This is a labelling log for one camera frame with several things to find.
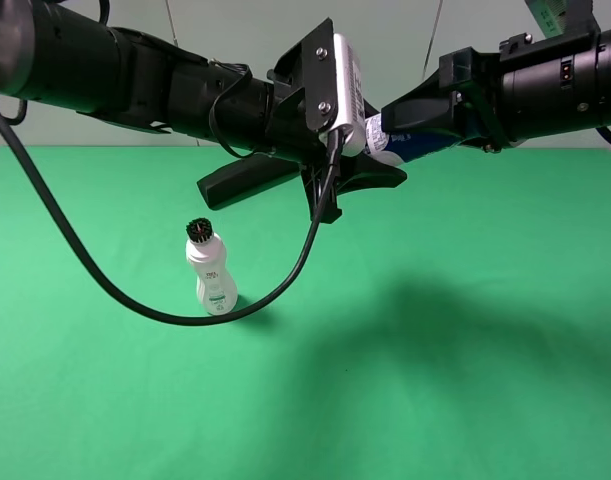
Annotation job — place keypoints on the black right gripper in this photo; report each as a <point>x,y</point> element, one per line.
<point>459,100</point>

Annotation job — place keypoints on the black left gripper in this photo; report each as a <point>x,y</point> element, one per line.
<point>303,110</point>

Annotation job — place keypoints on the blue white yogurt drink bottle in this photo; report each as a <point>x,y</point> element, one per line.
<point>397,149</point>

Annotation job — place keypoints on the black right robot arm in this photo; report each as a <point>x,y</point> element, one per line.
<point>528,89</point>

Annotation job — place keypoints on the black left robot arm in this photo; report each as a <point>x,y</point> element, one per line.
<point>55,56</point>

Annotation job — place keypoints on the black curved foam block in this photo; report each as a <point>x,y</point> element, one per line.
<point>244,178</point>

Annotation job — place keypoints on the white bottle with black brush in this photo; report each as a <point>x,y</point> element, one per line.
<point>207,255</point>

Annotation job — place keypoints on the green table cloth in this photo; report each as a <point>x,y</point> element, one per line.
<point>456,327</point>

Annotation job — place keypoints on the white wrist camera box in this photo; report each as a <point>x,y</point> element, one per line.
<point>350,118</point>

